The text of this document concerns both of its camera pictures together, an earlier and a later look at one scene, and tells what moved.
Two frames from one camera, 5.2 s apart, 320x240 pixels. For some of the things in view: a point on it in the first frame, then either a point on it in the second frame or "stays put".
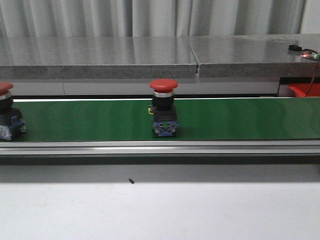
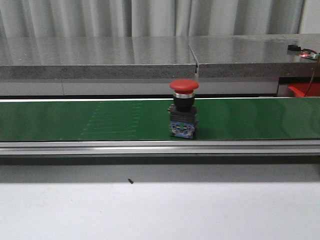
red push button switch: [11, 121] to [183, 114]
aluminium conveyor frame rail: [160, 152] stays put
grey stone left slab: [29, 58] stays put
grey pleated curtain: [90, 18] stays put
